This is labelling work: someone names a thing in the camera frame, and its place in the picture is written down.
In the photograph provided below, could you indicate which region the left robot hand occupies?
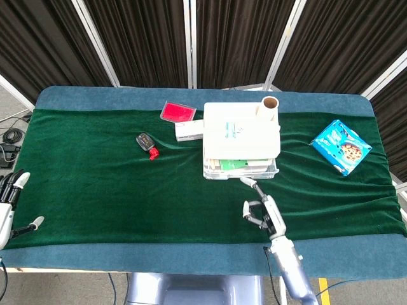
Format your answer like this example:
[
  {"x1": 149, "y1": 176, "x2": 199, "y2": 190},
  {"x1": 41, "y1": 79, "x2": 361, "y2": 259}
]
[{"x1": 0, "y1": 170, "x2": 45, "y2": 250}]

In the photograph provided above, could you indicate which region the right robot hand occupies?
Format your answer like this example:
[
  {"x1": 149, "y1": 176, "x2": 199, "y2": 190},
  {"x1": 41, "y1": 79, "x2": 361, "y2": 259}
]
[{"x1": 239, "y1": 177, "x2": 287, "y2": 241}]

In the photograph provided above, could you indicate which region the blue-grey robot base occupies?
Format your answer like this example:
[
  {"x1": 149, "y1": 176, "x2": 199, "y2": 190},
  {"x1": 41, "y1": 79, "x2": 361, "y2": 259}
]
[{"x1": 125, "y1": 272, "x2": 265, "y2": 305}]

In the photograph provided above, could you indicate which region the blue cookie package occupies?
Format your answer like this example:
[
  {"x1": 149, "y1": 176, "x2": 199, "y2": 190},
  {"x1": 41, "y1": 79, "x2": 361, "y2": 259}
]
[{"x1": 308, "y1": 119, "x2": 373, "y2": 177}]

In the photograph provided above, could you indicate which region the black power adapter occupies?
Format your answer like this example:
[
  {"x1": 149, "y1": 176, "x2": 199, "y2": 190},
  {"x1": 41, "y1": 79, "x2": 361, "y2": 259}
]
[{"x1": 0, "y1": 142, "x2": 20, "y2": 169}]

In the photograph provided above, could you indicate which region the green paper packet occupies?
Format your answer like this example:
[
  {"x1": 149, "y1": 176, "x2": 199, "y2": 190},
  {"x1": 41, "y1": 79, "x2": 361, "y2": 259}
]
[{"x1": 219, "y1": 159, "x2": 251, "y2": 170}]

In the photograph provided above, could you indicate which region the green velvet cloth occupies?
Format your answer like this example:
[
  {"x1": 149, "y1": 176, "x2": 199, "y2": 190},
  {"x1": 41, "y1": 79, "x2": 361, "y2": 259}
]
[{"x1": 4, "y1": 107, "x2": 407, "y2": 250}]

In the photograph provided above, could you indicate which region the cardboard paper roll tube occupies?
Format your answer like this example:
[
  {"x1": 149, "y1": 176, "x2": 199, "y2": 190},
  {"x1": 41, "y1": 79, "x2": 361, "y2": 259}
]
[{"x1": 255, "y1": 96, "x2": 280, "y2": 123}]

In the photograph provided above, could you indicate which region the long white carton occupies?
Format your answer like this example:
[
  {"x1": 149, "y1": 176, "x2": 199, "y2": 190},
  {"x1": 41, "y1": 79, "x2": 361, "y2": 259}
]
[{"x1": 174, "y1": 119, "x2": 206, "y2": 142}]

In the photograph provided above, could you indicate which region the blue table cover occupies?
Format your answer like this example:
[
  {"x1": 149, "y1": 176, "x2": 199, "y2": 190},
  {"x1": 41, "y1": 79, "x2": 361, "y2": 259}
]
[{"x1": 0, "y1": 85, "x2": 407, "y2": 277}]

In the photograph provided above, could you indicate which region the red stamp pad case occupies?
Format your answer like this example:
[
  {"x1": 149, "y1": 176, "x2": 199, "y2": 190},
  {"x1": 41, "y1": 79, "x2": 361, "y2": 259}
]
[{"x1": 160, "y1": 100, "x2": 197, "y2": 123}]

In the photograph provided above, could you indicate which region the black curtain folding screen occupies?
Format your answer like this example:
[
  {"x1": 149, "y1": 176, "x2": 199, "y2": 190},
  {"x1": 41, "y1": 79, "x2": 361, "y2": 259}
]
[{"x1": 0, "y1": 0, "x2": 407, "y2": 191}]

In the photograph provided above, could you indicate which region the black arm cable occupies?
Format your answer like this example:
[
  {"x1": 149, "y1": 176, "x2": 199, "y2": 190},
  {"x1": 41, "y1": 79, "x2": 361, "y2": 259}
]
[{"x1": 262, "y1": 245, "x2": 279, "y2": 305}]

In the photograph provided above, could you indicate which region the coiled black cable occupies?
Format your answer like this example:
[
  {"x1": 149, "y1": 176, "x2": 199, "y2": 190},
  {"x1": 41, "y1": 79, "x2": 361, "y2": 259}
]
[{"x1": 2, "y1": 128, "x2": 25, "y2": 144}]

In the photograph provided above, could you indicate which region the white storage box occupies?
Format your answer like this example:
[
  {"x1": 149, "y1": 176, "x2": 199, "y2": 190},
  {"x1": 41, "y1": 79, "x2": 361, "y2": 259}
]
[{"x1": 202, "y1": 101, "x2": 282, "y2": 159}]

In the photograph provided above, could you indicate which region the thin blue cable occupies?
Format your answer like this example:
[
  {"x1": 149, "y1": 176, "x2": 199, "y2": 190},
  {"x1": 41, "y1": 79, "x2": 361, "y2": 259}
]
[{"x1": 107, "y1": 273, "x2": 118, "y2": 305}]

